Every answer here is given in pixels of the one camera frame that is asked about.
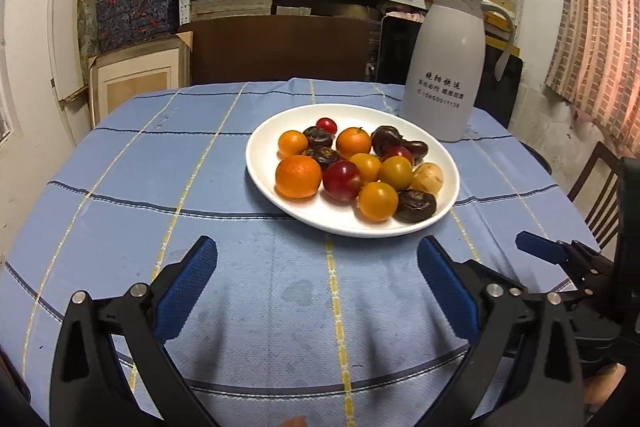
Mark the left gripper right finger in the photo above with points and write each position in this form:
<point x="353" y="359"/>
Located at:
<point x="522" y="366"/>

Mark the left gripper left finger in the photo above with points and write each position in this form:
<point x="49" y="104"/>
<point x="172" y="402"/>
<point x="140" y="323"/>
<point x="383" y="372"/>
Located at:
<point x="88" y="385"/>

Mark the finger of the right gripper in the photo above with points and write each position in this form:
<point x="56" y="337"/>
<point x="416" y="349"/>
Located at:
<point x="580" y="263"/>

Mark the dark water chestnut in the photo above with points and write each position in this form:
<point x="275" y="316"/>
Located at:
<point x="318" y="137"/>
<point x="417" y="149"/>
<point x="324" y="156"/>
<point x="415" y="206"/>
<point x="383" y="138"/>

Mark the yellow tomato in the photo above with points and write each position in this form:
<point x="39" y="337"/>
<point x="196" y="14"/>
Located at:
<point x="397" y="172"/>

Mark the large orange mandarin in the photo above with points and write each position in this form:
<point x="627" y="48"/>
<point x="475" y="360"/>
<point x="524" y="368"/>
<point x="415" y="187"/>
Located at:
<point x="298" y="177"/>

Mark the person left hand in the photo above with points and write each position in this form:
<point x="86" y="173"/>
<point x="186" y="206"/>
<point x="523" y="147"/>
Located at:
<point x="295" y="422"/>

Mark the dark wooden chair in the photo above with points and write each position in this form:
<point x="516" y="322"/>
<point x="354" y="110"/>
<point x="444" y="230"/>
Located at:
<point x="602" y="215"/>

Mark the pale tan round fruit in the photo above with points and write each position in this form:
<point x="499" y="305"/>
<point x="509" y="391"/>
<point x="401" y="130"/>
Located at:
<point x="428" y="178"/>

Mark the dark water chestnut on plate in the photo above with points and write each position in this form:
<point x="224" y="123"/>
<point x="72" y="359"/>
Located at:
<point x="415" y="206"/>

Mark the brick pattern curtain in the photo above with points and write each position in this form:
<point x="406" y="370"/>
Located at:
<point x="595" y="65"/>

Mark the dark red cherry tomato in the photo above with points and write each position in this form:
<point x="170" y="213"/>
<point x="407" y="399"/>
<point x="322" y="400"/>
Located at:
<point x="399" y="151"/>

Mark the white thermos jug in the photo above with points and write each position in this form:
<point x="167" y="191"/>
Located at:
<point x="447" y="64"/>

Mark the yellow-orange cherry tomato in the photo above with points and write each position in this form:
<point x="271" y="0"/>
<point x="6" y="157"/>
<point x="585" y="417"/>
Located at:
<point x="368" y="165"/>

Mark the white oval plate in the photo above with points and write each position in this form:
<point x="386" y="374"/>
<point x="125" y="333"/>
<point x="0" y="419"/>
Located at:
<point x="322" y="211"/>

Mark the red cherry tomato on plate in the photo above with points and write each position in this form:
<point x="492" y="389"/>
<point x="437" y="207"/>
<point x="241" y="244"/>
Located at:
<point x="342" y="181"/>

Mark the small orange with stem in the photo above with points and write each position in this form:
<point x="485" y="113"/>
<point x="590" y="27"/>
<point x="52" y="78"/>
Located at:
<point x="352" y="141"/>

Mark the framed picture panel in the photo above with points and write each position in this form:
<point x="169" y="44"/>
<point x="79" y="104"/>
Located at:
<point x="157" y="65"/>

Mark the dark brown wooden board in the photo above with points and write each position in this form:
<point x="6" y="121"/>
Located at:
<point x="281" y="47"/>

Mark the blue patterned fabric boxes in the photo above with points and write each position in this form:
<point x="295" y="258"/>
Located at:
<point x="124" y="23"/>

